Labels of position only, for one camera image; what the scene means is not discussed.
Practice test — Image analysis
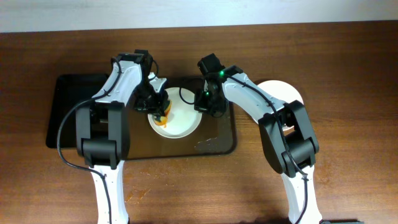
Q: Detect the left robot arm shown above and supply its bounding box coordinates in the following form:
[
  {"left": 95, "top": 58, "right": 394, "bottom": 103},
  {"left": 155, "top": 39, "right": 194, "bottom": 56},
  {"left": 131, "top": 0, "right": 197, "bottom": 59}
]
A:
[{"left": 75, "top": 50, "right": 172, "bottom": 223}]

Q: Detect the brown serving tray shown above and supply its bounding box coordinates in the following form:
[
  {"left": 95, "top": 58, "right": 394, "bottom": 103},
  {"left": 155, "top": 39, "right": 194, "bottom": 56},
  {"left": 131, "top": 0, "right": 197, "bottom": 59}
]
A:
[{"left": 127, "top": 77, "right": 237, "bottom": 160}]

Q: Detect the green and yellow sponge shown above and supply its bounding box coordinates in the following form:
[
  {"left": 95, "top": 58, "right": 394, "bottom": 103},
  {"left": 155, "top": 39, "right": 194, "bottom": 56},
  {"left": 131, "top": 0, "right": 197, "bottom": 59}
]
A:
[{"left": 153, "top": 100, "right": 172, "bottom": 126}]

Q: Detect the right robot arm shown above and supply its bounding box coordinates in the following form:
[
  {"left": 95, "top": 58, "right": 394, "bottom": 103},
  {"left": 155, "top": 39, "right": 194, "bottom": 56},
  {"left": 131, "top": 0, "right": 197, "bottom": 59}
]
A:
[{"left": 193, "top": 54, "right": 323, "bottom": 223}]

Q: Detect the white plate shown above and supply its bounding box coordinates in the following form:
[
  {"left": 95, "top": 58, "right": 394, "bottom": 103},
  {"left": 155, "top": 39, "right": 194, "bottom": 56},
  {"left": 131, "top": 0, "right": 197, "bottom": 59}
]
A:
[{"left": 147, "top": 87, "right": 202, "bottom": 139}]

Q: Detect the black rectangular tray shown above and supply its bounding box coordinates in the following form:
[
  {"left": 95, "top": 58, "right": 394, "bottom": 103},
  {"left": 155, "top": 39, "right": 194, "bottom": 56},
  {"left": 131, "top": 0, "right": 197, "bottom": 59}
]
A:
[{"left": 45, "top": 73, "right": 108, "bottom": 149}]

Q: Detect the pale blue-white plate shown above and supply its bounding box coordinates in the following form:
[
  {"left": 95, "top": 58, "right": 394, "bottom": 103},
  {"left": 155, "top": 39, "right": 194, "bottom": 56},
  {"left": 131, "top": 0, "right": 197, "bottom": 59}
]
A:
[{"left": 250, "top": 80, "right": 304, "bottom": 132}]

